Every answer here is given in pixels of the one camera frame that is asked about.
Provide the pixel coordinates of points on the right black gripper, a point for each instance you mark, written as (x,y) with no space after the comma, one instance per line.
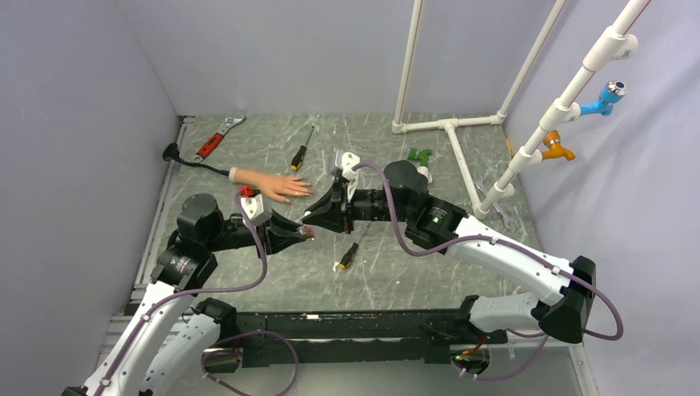
(328,212)

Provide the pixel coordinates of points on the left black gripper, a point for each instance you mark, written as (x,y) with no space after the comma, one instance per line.
(276,242)

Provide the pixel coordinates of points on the red glitter nail polish bottle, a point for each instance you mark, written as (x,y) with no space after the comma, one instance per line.
(307,232)

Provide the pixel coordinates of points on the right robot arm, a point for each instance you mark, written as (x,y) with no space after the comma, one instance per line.
(558,294)

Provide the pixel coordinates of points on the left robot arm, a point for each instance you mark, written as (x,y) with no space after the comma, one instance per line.
(178,318)

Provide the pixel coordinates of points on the mannequin hand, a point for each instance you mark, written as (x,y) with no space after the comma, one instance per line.
(277,187)

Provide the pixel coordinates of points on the near black yellow screwdriver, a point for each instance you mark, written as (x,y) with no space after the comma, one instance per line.
(347,258)

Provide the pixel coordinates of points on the black yellow screwdriver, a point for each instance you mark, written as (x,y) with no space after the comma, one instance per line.
(298,159)
(347,258)

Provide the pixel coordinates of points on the far black yellow screwdriver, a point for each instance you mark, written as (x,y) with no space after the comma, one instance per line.
(298,159)

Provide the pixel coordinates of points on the green white pipe fitting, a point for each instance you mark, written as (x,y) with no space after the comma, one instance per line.
(421,157)

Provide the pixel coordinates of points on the silver spanner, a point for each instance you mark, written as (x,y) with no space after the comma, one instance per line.
(509,222)

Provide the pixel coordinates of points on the orange pipe valve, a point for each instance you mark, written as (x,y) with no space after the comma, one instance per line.
(554,148)

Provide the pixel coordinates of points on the blue pipe valve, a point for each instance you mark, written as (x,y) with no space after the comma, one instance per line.
(610,94)

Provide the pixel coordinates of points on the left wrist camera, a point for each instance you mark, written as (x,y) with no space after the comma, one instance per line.
(255,205)

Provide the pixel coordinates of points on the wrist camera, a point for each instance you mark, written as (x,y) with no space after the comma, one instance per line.
(255,205)
(345,162)

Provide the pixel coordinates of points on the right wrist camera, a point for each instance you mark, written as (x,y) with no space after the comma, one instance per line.
(345,162)

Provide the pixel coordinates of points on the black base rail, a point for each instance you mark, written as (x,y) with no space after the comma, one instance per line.
(432,336)

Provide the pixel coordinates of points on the red handled adjustable wrench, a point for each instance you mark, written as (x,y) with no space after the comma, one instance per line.
(212,143)

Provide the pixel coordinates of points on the white pvc pipe frame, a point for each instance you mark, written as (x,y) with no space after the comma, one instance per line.
(572,56)

